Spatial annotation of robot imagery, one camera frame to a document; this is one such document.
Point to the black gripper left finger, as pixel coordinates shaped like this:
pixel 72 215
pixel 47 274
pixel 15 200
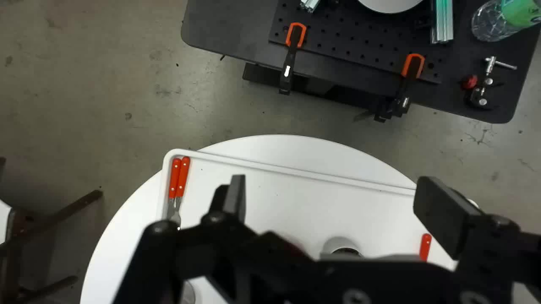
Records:
pixel 236 195

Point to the clear bottle green label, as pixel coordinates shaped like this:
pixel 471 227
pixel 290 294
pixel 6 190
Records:
pixel 495 22

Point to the black perforated breadboard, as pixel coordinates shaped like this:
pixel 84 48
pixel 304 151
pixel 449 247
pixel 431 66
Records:
pixel 348 34

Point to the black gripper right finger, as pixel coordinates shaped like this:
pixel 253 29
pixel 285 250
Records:
pixel 444 217

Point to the dark wooden chair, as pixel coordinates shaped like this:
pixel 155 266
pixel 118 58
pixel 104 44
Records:
pixel 39 225

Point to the orange black bar clamp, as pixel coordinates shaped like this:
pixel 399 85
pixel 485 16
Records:
pixel 289 61
pixel 402 93

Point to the teal marker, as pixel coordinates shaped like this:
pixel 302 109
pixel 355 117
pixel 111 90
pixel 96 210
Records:
pixel 441 22

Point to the white plastic tray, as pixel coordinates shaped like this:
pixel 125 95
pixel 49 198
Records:
pixel 314 208

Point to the white round disc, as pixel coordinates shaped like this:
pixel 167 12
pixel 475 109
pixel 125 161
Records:
pixel 388 4

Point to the small steel jug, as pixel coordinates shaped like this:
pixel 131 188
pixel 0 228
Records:
pixel 339 247

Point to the red knob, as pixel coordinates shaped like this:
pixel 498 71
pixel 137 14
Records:
pixel 468 82

